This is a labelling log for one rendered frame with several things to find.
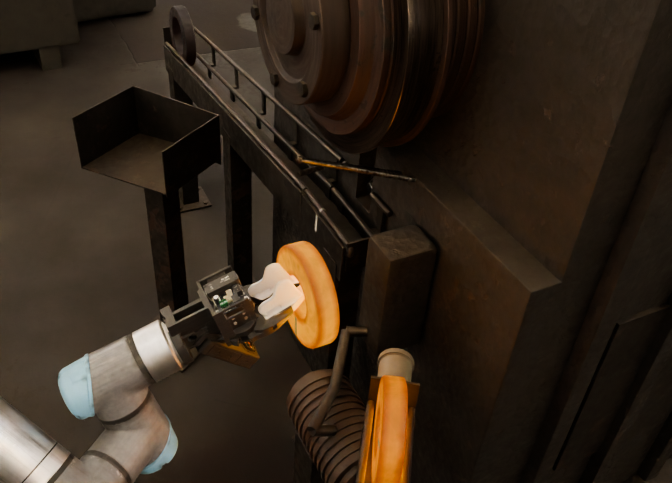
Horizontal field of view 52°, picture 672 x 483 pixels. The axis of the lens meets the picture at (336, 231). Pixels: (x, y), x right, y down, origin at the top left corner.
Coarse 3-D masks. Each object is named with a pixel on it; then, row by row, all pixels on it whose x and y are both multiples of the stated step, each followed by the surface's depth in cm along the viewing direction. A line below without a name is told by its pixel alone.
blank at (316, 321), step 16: (288, 256) 100; (304, 256) 97; (320, 256) 97; (288, 272) 102; (304, 272) 96; (320, 272) 96; (304, 288) 97; (320, 288) 95; (304, 304) 105; (320, 304) 95; (336, 304) 96; (288, 320) 107; (304, 320) 100; (320, 320) 95; (336, 320) 96; (304, 336) 102; (320, 336) 97; (336, 336) 99
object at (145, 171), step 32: (128, 96) 172; (160, 96) 170; (96, 128) 166; (128, 128) 177; (160, 128) 176; (192, 128) 170; (96, 160) 169; (128, 160) 169; (160, 160) 169; (192, 160) 161; (160, 192) 157; (160, 224) 175; (160, 256) 182; (160, 288) 190; (160, 320) 199; (192, 352) 199
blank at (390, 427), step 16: (384, 384) 95; (400, 384) 96; (384, 400) 93; (400, 400) 93; (384, 416) 91; (400, 416) 92; (384, 432) 91; (400, 432) 91; (384, 448) 90; (400, 448) 90; (384, 464) 91; (400, 464) 91; (384, 480) 92
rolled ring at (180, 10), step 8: (176, 8) 212; (184, 8) 213; (176, 16) 213; (184, 16) 211; (176, 24) 222; (184, 24) 210; (192, 24) 211; (176, 32) 223; (184, 32) 210; (192, 32) 211; (176, 40) 224; (184, 40) 211; (192, 40) 212; (176, 48) 224; (184, 48) 213; (192, 48) 213; (184, 56) 216; (192, 56) 215; (192, 64) 219
